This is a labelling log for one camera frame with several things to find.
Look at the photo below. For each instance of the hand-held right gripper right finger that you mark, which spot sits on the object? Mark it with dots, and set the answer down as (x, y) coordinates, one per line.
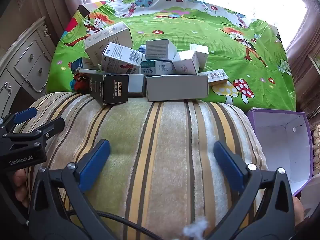
(227, 165)

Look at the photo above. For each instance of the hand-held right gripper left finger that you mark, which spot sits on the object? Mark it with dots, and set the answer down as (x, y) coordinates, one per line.
(95, 165)

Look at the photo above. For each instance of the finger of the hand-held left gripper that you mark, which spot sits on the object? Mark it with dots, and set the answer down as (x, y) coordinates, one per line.
(50, 127)
(25, 113)

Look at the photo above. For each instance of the purple cardboard box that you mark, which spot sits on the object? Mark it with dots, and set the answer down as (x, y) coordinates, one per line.
(275, 142)

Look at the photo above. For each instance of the red blue toy car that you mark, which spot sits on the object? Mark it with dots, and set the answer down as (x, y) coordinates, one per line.
(80, 82)

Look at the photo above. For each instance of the blue white carton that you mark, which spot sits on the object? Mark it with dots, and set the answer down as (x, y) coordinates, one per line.
(80, 65)

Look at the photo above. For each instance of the black carton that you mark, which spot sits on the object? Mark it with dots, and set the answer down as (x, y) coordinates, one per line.
(110, 88)

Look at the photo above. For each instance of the white carton orange print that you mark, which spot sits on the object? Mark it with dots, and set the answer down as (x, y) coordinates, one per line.
(215, 76)

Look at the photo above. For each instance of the small grey carton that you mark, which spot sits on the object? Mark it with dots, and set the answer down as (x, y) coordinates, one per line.
(136, 85)

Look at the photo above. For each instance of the long white carton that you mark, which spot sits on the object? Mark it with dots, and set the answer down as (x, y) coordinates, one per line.
(177, 87)

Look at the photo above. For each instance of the white barcode carton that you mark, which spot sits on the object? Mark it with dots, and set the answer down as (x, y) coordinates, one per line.
(120, 57)

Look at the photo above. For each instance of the large grey carton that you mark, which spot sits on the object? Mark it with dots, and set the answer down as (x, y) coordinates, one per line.
(107, 37)

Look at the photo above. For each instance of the white carton grey logo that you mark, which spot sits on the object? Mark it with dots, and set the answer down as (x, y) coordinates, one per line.
(185, 62)

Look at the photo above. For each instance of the white carton teal label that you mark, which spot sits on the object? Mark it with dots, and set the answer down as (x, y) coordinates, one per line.
(155, 67)

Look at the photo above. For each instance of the small white carton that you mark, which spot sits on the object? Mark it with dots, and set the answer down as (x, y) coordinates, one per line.
(201, 52)

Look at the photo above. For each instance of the person's left hand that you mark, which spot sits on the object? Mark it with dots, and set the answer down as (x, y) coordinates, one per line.
(21, 183)

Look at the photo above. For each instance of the cream carved dresser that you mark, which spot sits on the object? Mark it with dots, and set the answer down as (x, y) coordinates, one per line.
(25, 62)

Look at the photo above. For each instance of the striped plush cushion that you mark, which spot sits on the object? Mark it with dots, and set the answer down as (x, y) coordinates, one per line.
(162, 155)

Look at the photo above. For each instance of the brown curtain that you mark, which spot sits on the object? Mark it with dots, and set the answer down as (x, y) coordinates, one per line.
(62, 0)
(305, 35)

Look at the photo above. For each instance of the cartoon printed bedsheet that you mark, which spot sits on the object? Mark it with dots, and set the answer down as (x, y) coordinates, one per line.
(175, 30)

